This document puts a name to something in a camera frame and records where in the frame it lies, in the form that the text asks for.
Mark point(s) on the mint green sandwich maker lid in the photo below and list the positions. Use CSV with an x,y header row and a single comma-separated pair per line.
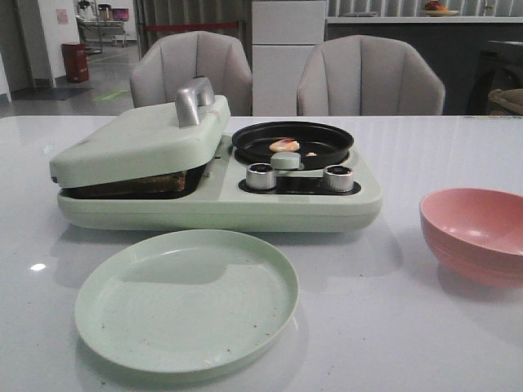
x,y
142,142

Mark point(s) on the silver control knob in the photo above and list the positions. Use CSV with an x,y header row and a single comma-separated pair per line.
x,y
338,179
260,176

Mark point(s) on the left silver control knob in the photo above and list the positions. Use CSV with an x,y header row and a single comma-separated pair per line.
x,y
260,176

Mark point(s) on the red trash bin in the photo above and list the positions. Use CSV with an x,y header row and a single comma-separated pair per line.
x,y
75,61

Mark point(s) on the bread slice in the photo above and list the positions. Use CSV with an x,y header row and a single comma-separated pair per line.
x,y
171,182

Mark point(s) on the white cabinet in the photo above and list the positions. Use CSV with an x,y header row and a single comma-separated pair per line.
x,y
283,35

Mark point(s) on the left grey upholstered chair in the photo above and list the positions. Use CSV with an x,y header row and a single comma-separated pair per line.
x,y
176,59

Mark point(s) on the right silver control knob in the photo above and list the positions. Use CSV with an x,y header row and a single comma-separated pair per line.
x,y
338,179

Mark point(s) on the mint green round plate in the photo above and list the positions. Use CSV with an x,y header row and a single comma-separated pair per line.
x,y
201,301

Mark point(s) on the right grey upholstered chair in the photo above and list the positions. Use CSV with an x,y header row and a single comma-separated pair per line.
x,y
362,75

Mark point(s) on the black round frying pan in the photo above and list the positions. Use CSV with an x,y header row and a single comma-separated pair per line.
x,y
318,144

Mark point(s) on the fruit bowl on counter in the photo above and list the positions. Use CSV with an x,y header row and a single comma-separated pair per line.
x,y
435,8

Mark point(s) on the pink bowl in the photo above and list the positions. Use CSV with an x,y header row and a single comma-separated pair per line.
x,y
476,233

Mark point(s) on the mint green breakfast maker base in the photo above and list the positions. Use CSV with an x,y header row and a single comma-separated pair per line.
x,y
218,202

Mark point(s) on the beige cushion at right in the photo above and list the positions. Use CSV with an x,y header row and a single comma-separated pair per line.
x,y
506,102

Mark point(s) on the grey upholstered chair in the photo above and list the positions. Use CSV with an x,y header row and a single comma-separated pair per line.
x,y
362,75
176,59

